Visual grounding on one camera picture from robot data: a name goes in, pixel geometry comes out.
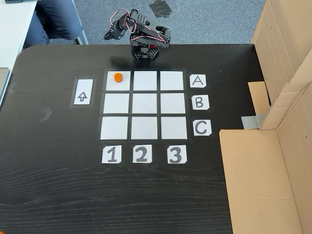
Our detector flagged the tape scraps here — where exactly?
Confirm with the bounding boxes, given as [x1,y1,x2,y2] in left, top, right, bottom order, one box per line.
[39,107,53,123]

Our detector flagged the white nine-square grid sheet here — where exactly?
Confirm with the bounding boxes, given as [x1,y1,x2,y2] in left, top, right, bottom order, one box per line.
[97,69,190,142]

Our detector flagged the white desk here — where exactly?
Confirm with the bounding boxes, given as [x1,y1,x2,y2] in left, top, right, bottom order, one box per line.
[0,0,38,71]

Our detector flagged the grey chair frame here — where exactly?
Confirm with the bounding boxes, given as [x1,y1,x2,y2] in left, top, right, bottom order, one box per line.
[70,0,90,46]

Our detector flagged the paper sheet letter C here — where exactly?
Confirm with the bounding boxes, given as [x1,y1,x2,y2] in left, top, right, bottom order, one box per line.
[193,119,212,137]

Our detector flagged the paper sheet number 3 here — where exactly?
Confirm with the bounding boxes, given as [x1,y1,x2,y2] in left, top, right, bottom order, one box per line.
[167,145,188,164]

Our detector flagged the paper sheet letter B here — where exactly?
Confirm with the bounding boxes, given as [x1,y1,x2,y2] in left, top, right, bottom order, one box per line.
[192,95,210,110]

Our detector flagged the brown cardboard box wall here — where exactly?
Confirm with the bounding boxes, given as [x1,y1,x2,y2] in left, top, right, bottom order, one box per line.
[248,0,312,115]
[219,82,312,234]

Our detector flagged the white arrow paper sheet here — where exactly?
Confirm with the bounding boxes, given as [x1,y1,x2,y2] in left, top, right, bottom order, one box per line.
[73,78,94,106]

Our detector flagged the grey duct tape strip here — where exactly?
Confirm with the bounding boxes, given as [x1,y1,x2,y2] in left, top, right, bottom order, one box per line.
[241,114,266,130]

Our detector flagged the paper sheet number 2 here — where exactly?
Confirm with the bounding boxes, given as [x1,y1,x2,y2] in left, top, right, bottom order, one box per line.
[132,144,153,163]

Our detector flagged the person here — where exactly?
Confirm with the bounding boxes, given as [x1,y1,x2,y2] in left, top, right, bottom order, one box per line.
[23,0,83,48]

